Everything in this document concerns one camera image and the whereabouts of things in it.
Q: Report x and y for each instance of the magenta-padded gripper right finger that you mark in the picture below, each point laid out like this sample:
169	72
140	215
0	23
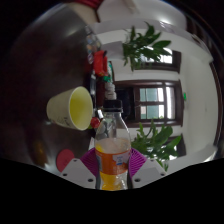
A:
148	171

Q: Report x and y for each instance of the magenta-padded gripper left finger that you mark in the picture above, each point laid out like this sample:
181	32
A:
78	171

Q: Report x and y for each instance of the orange drink plastic bottle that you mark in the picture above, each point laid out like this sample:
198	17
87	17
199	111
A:
112	156

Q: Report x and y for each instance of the flat round red coaster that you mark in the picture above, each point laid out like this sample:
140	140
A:
65	160

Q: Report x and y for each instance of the large potted plant white pot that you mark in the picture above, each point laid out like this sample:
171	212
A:
156	141

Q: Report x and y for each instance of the small red ball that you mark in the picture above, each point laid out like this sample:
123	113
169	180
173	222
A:
95	122

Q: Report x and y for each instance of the dark wooden glazed door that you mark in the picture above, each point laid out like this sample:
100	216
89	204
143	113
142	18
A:
151	103

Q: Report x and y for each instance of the green exit sign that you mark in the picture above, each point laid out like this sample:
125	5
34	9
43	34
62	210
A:
184	96

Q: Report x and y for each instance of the red box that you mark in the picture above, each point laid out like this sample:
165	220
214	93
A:
100	63

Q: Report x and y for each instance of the wide dark-framed window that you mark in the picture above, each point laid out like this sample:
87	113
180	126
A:
163	60

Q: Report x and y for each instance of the small potted plant white pot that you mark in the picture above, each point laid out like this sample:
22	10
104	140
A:
143	45

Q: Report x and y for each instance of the red carpeted staircase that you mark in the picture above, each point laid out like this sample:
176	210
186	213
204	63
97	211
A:
88	3

